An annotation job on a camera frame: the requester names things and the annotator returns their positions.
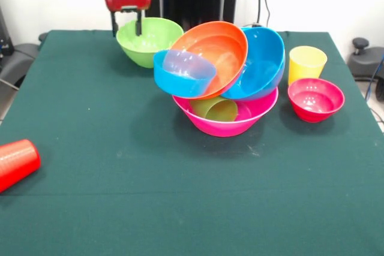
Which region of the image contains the black device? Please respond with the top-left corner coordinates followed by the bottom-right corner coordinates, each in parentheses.
top-left (0, 5), bottom-right (13, 56)

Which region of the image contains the orange bowl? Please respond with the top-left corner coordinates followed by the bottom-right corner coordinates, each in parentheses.
top-left (167, 20), bottom-right (249, 100)

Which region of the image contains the red cup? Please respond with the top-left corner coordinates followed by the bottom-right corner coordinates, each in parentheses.
top-left (0, 139), bottom-right (41, 193)

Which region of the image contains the large blue bowl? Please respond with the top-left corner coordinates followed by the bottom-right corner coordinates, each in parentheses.
top-left (220, 26), bottom-right (286, 101)

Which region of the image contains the large magenta bowl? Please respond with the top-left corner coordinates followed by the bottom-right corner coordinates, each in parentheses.
top-left (171, 86), bottom-right (279, 138)

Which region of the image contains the yellow cup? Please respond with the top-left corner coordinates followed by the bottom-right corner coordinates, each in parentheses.
top-left (288, 46), bottom-right (328, 86)

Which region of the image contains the green cup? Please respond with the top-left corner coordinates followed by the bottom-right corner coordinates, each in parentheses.
top-left (189, 97), bottom-right (239, 122)

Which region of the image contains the cable bundle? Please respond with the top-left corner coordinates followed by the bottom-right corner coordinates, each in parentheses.
top-left (363, 53), bottom-right (384, 103)

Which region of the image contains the small crimson bowl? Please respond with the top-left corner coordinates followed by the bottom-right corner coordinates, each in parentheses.
top-left (287, 77), bottom-right (346, 124)

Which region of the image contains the green bowl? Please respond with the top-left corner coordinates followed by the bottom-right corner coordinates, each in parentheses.
top-left (116, 17), bottom-right (185, 69)

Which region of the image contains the dark green tablecloth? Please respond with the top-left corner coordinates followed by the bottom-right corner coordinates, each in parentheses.
top-left (0, 29), bottom-right (384, 256)

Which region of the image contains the blue straight-sided bowl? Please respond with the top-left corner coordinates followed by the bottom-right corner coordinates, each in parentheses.
top-left (153, 49), bottom-right (217, 98)

